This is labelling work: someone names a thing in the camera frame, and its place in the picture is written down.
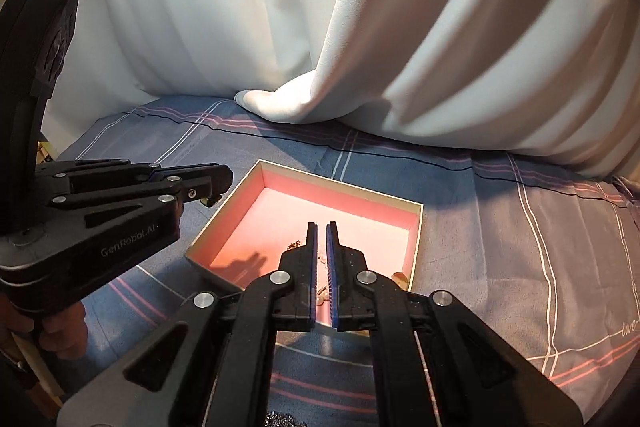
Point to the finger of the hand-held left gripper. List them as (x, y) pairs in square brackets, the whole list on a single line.
[(110, 174), (205, 184)]

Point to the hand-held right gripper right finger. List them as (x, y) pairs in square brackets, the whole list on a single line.
[(331, 277)]

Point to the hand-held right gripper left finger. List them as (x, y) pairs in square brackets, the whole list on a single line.
[(313, 287)]

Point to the white box with pink lining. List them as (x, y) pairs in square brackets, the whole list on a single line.
[(280, 212)]

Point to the person's left hand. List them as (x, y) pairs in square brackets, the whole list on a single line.
[(62, 332)]

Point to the black glittery object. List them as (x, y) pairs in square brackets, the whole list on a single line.
[(285, 419)]

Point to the blue plaid bedsheet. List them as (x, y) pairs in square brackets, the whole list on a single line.
[(500, 232)]

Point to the white curtain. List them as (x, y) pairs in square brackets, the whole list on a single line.
[(400, 32)]

